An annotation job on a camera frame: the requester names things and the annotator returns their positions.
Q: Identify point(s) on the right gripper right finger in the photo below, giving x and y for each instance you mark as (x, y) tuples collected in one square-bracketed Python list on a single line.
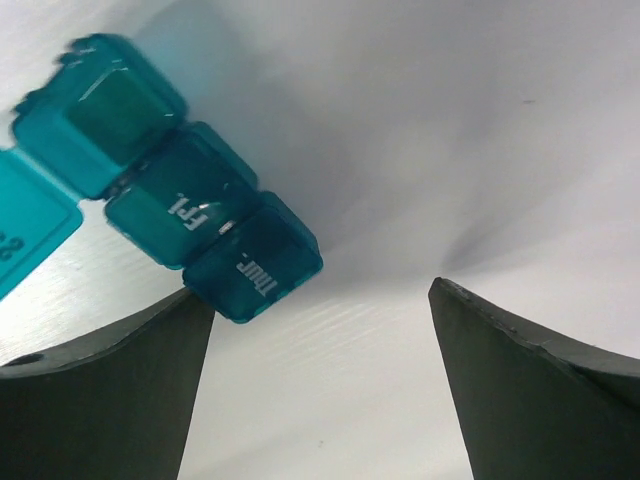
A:
[(533, 403)]

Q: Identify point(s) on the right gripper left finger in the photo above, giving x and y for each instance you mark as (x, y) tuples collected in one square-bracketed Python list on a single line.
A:
[(115, 403)]

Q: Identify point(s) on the teal weekly pill organizer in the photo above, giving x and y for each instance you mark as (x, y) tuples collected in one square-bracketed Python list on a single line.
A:
[(108, 126)]

